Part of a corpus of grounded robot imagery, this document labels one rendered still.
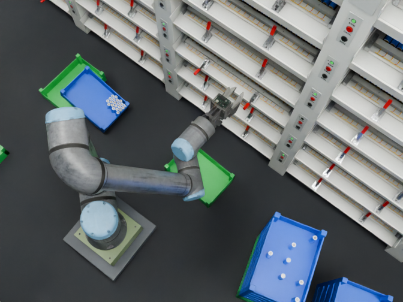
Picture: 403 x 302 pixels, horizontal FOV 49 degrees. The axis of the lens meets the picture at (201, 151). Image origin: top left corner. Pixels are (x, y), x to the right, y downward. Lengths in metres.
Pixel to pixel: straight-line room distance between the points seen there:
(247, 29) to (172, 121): 0.95
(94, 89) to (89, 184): 1.20
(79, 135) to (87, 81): 1.16
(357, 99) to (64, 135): 0.93
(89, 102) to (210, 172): 0.76
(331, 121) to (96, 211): 0.99
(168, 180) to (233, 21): 0.61
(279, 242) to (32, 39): 1.86
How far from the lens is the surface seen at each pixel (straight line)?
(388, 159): 1.71
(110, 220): 1.83
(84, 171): 1.31
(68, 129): 1.33
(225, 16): 1.63
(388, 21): 1.21
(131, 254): 2.15
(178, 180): 1.62
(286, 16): 1.40
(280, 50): 1.56
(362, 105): 1.53
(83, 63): 2.64
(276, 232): 1.74
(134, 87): 2.51
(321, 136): 1.87
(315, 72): 1.48
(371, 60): 1.37
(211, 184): 2.26
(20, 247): 2.35
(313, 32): 1.39
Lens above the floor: 2.17
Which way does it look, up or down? 69 degrees down
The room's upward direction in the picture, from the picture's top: 2 degrees clockwise
